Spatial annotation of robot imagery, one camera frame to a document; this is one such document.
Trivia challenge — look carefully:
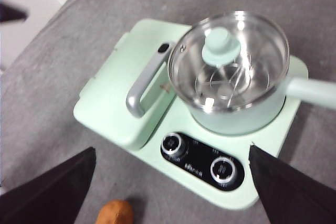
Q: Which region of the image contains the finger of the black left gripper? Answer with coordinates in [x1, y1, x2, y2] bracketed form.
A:
[0, 3, 27, 23]

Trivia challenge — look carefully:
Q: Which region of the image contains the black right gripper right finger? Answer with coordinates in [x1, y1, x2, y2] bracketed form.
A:
[248, 144, 336, 224]

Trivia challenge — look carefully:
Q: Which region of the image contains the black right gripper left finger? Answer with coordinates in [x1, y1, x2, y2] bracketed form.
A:
[0, 146, 97, 224]

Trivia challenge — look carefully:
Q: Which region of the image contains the brown potato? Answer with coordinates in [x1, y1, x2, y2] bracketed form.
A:
[96, 199, 135, 224]

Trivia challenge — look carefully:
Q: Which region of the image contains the glass pot lid green knob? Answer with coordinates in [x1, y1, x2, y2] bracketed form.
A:
[167, 10, 290, 112]

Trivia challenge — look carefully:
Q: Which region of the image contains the mint green breakfast maker base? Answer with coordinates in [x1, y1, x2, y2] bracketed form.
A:
[73, 18, 310, 209]

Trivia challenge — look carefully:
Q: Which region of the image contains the silver control knob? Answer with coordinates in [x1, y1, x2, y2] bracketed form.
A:
[210, 156, 236, 184]
[161, 132, 187, 160]

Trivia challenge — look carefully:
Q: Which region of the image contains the mint green pot with handle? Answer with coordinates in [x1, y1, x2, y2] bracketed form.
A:
[167, 10, 336, 135]

